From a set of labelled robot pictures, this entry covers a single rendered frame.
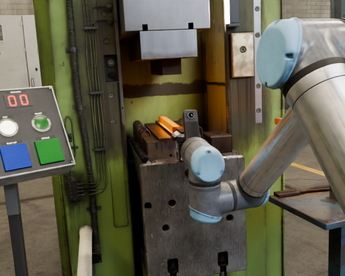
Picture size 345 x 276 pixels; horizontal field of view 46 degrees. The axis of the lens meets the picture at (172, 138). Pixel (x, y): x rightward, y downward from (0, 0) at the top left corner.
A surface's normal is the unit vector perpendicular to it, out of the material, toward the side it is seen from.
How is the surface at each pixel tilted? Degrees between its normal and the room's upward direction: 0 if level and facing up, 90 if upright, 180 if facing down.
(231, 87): 90
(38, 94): 60
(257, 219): 90
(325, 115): 71
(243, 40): 90
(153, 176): 90
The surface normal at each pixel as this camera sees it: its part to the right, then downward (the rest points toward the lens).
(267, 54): -0.95, 0.00
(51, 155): 0.48, -0.40
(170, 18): 0.19, 0.16
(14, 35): 0.40, 0.14
